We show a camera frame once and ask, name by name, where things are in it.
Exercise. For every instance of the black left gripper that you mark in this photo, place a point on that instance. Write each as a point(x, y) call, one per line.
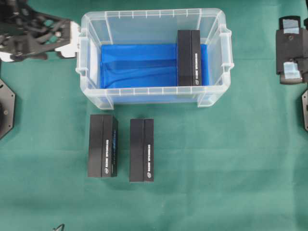
point(26, 33)

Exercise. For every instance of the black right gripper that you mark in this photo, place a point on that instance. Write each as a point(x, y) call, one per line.
point(291, 51)

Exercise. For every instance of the black d435i box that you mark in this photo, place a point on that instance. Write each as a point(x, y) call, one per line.
point(189, 65)
point(102, 160)

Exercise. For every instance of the black D415 box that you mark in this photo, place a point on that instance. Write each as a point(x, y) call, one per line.
point(141, 166)

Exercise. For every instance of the clear plastic storage case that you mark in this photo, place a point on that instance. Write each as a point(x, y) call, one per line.
point(155, 27)

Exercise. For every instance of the blue liner sheet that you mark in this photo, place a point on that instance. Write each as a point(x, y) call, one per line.
point(137, 66)

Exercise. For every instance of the thin dark bottom object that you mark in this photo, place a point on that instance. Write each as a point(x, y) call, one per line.
point(59, 228)

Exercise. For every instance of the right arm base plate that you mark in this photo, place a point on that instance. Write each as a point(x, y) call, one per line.
point(305, 109)

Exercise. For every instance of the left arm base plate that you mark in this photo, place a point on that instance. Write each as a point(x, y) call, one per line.
point(7, 106)

